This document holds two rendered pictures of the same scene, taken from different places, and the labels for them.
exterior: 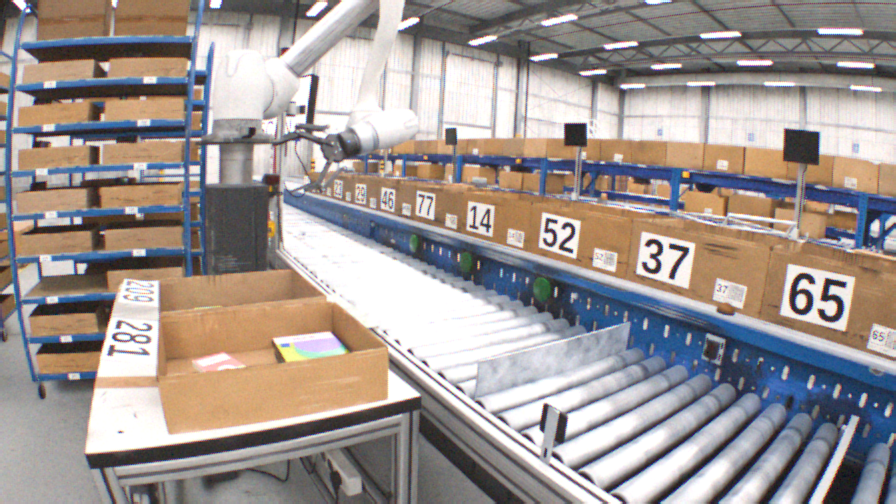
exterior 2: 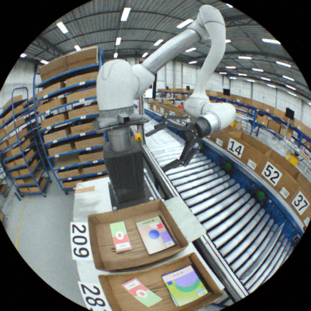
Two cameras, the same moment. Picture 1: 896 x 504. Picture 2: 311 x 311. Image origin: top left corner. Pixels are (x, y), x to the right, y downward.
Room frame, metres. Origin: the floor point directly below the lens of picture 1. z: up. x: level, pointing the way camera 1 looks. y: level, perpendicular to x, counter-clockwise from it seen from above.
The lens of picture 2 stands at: (0.83, 0.36, 1.32)
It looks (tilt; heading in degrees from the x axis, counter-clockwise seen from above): 31 degrees down; 13
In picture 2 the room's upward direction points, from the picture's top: straight up
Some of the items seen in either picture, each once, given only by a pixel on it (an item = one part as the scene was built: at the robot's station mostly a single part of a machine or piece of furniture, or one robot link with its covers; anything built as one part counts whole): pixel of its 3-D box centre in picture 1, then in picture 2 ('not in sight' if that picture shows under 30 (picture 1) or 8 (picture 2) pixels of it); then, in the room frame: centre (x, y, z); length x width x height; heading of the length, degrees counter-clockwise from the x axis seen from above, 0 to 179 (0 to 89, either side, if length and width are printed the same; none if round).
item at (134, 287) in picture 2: (227, 373); (141, 293); (0.71, 0.39, 0.76); 0.16 x 0.07 x 0.02; 56
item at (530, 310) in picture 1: (467, 325); (236, 216); (1.19, -0.06, 0.72); 0.52 x 0.05 x 0.05; 123
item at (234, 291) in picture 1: (236, 307); (133, 237); (0.98, 0.50, 0.80); 0.38 x 0.28 x 0.10; 125
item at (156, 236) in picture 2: not in sight; (155, 234); (1.04, 0.41, 0.76); 0.19 x 0.14 x 0.02; 36
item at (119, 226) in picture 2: not in sight; (120, 236); (0.97, 0.57, 0.76); 0.16 x 0.07 x 0.02; 35
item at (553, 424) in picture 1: (550, 440); not in sight; (0.56, -0.16, 0.78); 0.05 x 0.01 x 0.11; 33
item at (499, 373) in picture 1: (563, 359); (267, 249); (0.89, -0.26, 0.76); 0.46 x 0.01 x 0.09; 123
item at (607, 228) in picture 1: (605, 237); (280, 172); (1.38, -0.49, 0.97); 0.39 x 0.29 x 0.17; 33
